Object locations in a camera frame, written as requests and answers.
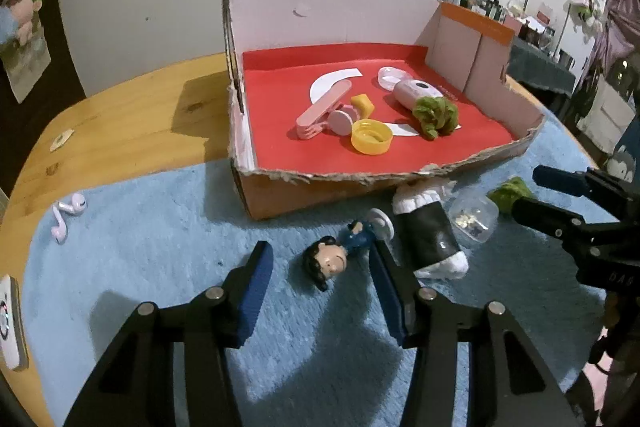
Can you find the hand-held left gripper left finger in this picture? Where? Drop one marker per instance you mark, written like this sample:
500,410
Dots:
255,297

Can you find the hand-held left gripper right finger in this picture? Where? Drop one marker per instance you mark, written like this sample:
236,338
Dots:
395,307

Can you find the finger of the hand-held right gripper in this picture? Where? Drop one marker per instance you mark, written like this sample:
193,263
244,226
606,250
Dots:
555,179
545,219

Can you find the green plush toy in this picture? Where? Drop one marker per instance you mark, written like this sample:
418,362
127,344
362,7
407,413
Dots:
437,117
510,192

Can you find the black-haired figurine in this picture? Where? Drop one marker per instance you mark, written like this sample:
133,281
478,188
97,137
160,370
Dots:
327,262

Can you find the cardboard box with red floor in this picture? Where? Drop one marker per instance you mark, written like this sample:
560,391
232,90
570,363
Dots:
280,192

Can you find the pink rounded device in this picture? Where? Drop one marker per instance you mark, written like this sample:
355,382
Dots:
415,93

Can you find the yellow bottle cap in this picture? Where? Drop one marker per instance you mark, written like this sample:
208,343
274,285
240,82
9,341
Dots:
371,138

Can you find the pink round disc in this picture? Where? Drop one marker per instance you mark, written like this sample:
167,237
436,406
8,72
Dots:
341,123

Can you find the small yellow block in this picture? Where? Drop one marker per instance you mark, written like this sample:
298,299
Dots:
363,106

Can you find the clear plastic capsule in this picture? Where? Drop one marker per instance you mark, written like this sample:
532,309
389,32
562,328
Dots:
472,217

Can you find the blue cushion with cartoon face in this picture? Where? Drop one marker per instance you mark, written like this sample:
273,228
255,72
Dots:
625,159

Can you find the black wrapped white roll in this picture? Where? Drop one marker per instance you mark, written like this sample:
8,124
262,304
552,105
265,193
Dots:
430,232

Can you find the person's pink clothing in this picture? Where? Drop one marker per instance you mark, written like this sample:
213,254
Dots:
615,387

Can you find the dark green covered table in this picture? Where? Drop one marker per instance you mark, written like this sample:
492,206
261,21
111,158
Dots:
540,67

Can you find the blue towel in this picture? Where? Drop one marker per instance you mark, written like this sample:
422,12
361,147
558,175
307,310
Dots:
150,217

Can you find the purple curtain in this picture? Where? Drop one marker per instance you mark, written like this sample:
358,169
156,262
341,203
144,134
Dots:
620,17

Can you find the white flowers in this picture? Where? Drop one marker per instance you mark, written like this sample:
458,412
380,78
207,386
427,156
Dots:
587,7

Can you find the row of bottles and boxes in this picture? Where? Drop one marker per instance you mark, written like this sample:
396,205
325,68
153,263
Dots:
490,4

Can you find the clear round lid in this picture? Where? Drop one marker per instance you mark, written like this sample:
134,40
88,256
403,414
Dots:
392,77

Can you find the pink clothespin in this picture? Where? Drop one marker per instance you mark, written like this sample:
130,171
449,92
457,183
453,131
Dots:
322,107

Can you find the white earbud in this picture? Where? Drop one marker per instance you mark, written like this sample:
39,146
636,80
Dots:
74,204
60,229

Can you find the white rectangular device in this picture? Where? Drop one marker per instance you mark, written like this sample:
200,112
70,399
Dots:
10,322

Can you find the small white sticker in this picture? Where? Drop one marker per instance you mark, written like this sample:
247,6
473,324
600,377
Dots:
62,141

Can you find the crumpled paper bag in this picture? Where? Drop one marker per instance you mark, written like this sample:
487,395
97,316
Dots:
25,69

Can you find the pale pink plush toy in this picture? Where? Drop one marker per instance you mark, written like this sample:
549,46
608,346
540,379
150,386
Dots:
24,17

